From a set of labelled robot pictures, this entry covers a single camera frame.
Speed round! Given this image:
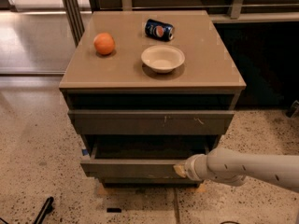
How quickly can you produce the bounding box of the black object on floor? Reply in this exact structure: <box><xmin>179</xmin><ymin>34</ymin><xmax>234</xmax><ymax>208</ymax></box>
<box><xmin>33</xmin><ymin>197</ymin><xmax>54</xmax><ymax>224</ymax></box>

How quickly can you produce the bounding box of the black tape mark on floor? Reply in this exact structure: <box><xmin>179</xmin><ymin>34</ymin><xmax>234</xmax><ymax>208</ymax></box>
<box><xmin>107</xmin><ymin>208</ymin><xmax>121</xmax><ymax>213</ymax></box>

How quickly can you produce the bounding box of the grey top drawer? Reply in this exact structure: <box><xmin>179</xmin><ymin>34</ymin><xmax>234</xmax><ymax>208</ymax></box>
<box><xmin>68</xmin><ymin>110</ymin><xmax>234</xmax><ymax>135</ymax></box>

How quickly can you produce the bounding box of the dark object at right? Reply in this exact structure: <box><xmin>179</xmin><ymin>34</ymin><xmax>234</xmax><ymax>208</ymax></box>
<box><xmin>286</xmin><ymin>100</ymin><xmax>299</xmax><ymax>118</ymax></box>

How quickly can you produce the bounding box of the grey drawer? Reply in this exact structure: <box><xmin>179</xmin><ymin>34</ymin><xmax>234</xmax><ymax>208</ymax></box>
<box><xmin>81</xmin><ymin>135</ymin><xmax>215</xmax><ymax>182</ymax></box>
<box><xmin>100</xmin><ymin>177</ymin><xmax>202</xmax><ymax>185</ymax></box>
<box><xmin>68</xmin><ymin>110</ymin><xmax>234</xmax><ymax>135</ymax></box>

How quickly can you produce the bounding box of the blue tape piece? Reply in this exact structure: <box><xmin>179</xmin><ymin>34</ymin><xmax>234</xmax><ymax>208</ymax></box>
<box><xmin>81</xmin><ymin>149</ymin><xmax>89</xmax><ymax>156</ymax></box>

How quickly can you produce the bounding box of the orange fruit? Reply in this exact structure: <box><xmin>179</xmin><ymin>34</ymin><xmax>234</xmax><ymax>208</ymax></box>
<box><xmin>93</xmin><ymin>33</ymin><xmax>115</xmax><ymax>55</ymax></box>

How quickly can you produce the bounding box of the blue pepsi can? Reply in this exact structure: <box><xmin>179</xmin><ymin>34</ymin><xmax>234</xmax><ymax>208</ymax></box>
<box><xmin>144</xmin><ymin>19</ymin><xmax>174</xmax><ymax>41</ymax></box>

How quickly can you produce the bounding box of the white paper bowl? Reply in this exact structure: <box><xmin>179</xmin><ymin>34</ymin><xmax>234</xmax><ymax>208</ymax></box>
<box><xmin>141</xmin><ymin>45</ymin><xmax>185</xmax><ymax>74</ymax></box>

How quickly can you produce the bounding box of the grey drawer cabinet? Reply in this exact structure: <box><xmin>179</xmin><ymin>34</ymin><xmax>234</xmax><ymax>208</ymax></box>
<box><xmin>58</xmin><ymin>10</ymin><xmax>248</xmax><ymax>189</ymax></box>

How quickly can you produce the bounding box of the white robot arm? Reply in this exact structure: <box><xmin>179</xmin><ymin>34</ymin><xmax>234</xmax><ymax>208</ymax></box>
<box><xmin>174</xmin><ymin>148</ymin><xmax>299</xmax><ymax>192</ymax></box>

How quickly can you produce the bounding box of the metal railing frame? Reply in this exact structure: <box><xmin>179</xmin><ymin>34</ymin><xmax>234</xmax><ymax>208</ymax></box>
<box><xmin>63</xmin><ymin>0</ymin><xmax>299</xmax><ymax>41</ymax></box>

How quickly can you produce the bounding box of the grey bottom drawer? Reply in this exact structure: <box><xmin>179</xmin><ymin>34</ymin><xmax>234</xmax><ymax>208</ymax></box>
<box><xmin>100</xmin><ymin>177</ymin><xmax>202</xmax><ymax>185</ymax></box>

